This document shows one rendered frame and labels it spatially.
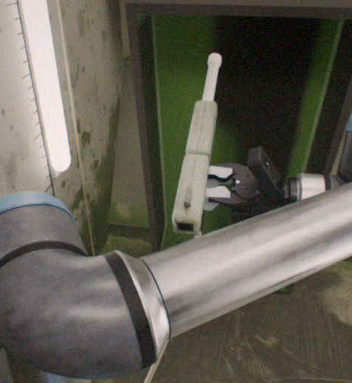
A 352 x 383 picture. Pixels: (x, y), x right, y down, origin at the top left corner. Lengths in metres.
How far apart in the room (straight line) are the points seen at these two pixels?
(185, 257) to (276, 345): 1.80
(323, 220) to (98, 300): 0.26
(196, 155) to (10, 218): 0.39
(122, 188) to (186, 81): 1.31
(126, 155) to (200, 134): 1.91
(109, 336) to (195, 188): 0.39
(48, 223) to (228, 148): 1.27
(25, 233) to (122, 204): 2.23
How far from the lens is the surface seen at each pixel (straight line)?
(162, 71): 1.49
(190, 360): 2.06
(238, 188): 0.73
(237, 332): 2.17
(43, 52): 1.61
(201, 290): 0.38
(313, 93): 1.53
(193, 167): 0.71
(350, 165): 0.73
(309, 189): 0.74
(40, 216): 0.45
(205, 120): 0.80
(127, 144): 2.67
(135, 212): 2.63
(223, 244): 0.40
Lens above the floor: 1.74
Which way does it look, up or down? 32 degrees down
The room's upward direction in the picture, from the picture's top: straight up
